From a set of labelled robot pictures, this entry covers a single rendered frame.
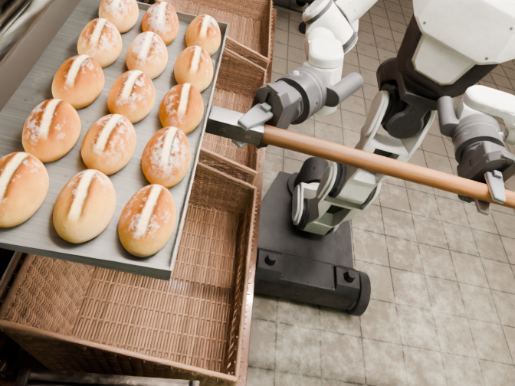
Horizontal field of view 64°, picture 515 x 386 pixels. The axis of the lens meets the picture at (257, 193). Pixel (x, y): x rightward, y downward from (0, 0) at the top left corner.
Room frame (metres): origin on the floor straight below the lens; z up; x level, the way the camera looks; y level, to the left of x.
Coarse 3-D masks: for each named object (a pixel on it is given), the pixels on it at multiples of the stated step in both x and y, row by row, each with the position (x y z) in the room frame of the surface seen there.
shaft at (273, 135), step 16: (272, 128) 0.51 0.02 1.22; (272, 144) 0.50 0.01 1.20; (288, 144) 0.50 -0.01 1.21; (304, 144) 0.51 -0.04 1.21; (320, 144) 0.53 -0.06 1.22; (336, 144) 0.54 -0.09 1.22; (336, 160) 0.53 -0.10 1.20; (352, 160) 0.53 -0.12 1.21; (368, 160) 0.54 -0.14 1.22; (384, 160) 0.56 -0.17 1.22; (400, 176) 0.55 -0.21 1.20; (416, 176) 0.56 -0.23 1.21; (432, 176) 0.58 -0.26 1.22; (448, 176) 0.59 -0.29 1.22; (464, 192) 0.59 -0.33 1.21; (480, 192) 0.60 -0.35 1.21; (512, 192) 0.63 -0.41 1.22
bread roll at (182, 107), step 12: (180, 84) 0.49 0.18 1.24; (168, 96) 0.46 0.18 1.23; (180, 96) 0.46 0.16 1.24; (192, 96) 0.47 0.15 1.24; (168, 108) 0.44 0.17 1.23; (180, 108) 0.44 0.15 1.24; (192, 108) 0.46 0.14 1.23; (168, 120) 0.43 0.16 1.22; (180, 120) 0.43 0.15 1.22; (192, 120) 0.45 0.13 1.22
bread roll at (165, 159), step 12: (156, 132) 0.39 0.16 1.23; (168, 132) 0.38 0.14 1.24; (180, 132) 0.40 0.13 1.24; (156, 144) 0.36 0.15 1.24; (168, 144) 0.37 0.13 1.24; (180, 144) 0.38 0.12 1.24; (144, 156) 0.35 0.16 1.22; (156, 156) 0.34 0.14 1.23; (168, 156) 0.35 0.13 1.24; (180, 156) 0.36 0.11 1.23; (144, 168) 0.34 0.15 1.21; (156, 168) 0.33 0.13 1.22; (168, 168) 0.34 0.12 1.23; (180, 168) 0.35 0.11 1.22; (156, 180) 0.33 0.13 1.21; (168, 180) 0.33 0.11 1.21; (180, 180) 0.35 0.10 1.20
